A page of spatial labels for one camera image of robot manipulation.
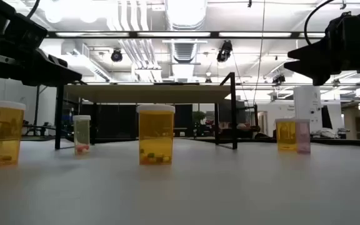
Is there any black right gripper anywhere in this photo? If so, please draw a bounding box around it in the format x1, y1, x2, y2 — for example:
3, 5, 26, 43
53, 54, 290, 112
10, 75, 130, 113
283, 33, 360, 86

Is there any pink medicine bottle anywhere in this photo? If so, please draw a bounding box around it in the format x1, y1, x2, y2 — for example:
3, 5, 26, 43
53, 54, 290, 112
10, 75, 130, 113
296, 118, 312, 154

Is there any wooden shelf with black legs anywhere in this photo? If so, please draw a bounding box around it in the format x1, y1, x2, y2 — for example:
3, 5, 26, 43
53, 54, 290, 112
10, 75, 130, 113
54, 72, 238, 150

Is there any black ceiling spotlight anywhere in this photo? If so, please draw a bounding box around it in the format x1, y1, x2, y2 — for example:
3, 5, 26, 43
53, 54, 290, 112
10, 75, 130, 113
110, 48, 124, 63
272, 73, 286, 85
216, 39, 233, 63

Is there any white room column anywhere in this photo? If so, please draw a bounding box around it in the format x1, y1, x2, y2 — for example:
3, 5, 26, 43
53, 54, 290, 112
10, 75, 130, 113
293, 86, 322, 135

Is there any distant potted plant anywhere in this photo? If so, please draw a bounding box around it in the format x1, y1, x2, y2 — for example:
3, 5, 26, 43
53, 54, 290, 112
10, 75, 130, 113
192, 111, 206, 138

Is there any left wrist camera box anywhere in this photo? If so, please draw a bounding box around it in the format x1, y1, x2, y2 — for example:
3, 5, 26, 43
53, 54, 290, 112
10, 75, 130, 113
4, 12, 49, 50

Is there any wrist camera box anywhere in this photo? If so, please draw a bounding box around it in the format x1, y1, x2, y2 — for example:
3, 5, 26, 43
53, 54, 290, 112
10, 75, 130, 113
325, 11, 360, 37
4, 12, 49, 50

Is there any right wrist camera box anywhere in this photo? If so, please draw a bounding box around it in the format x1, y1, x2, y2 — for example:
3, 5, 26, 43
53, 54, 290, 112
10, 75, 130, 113
325, 11, 360, 37

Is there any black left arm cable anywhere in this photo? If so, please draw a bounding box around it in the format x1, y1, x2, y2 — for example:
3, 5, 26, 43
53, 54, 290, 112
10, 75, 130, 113
26, 0, 41, 19

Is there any black table frame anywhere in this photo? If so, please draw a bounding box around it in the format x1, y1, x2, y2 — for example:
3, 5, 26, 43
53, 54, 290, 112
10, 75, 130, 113
20, 136, 360, 148

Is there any black partition wall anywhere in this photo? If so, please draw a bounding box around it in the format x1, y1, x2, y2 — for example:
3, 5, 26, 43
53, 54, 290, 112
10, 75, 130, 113
79, 104, 194, 139

